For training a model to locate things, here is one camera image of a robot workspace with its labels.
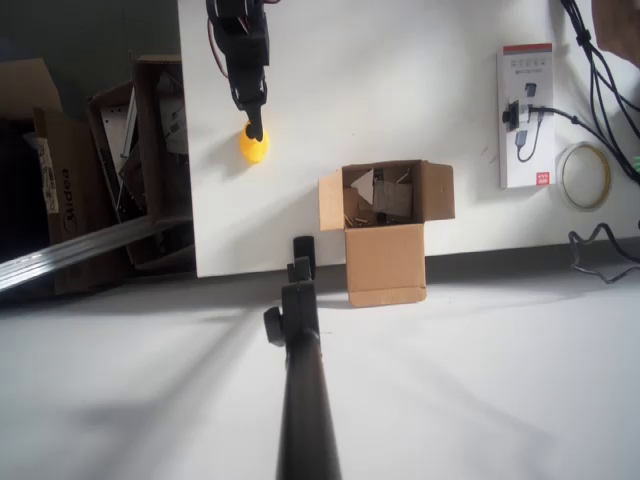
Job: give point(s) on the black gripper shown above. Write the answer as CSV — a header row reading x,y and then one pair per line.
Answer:
x,y
248,89

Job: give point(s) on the yellow rubber duck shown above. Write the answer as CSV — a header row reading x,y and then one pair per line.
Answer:
x,y
255,150

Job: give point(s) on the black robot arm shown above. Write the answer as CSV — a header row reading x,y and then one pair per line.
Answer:
x,y
235,15

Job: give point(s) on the small open cardboard box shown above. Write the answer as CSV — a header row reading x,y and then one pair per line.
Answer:
x,y
385,265

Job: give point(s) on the white product packaging box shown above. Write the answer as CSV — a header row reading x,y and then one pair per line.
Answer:
x,y
540,75

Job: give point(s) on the person's hand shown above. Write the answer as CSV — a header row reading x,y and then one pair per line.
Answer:
x,y
620,30

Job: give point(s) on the open carton with metal parts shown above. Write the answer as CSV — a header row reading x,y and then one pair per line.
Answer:
x,y
147,125

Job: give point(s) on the white triangular paper piece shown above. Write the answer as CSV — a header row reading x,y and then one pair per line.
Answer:
x,y
366,185

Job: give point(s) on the perforated metal plate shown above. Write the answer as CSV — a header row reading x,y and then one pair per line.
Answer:
x,y
116,125

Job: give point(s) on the grey cardboard piece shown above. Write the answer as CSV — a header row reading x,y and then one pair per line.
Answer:
x,y
392,197

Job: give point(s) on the large brown Midea carton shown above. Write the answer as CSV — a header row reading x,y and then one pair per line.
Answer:
x,y
75,190

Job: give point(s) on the white label sticker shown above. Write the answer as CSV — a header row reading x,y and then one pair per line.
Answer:
x,y
46,170

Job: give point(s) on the small black white adapter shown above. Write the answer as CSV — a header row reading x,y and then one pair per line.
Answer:
x,y
510,116

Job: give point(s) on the clear tape roll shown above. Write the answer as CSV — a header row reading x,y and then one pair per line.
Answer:
x,y
584,207

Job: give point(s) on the green connector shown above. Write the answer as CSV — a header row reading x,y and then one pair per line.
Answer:
x,y
636,164

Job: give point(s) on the silver aluminium rail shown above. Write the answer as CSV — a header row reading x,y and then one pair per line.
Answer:
x,y
75,247

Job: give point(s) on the black camera stand pole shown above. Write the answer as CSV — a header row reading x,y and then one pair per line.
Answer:
x,y
305,400

